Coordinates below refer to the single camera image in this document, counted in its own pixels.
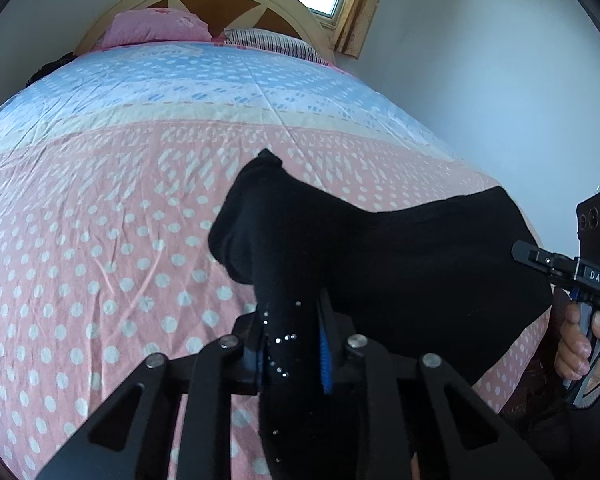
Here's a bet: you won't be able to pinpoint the person's right hand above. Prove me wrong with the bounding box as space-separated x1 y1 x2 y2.
554 302 600 381

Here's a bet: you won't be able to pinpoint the cream wooden headboard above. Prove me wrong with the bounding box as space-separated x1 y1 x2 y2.
75 0 337 63

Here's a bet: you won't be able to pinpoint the yellow curtain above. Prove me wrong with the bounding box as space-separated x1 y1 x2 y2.
330 0 393 58

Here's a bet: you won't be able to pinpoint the black pants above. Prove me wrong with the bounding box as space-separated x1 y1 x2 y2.
207 149 553 480

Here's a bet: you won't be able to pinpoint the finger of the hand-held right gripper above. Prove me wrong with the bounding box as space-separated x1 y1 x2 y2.
511 240 578 278

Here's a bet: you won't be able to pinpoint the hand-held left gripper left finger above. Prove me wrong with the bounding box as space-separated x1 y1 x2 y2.
35 310 271 480

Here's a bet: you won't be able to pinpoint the striped pillow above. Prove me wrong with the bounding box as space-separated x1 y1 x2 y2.
222 29 326 63

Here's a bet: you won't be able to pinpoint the pink and blue dotted blanket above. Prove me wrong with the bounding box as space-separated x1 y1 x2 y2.
0 42 551 480

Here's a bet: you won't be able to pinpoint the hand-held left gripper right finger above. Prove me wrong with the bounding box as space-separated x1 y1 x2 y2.
317 287 556 480

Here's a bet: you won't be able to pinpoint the pink pillow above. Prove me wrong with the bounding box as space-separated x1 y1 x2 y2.
100 8 213 50

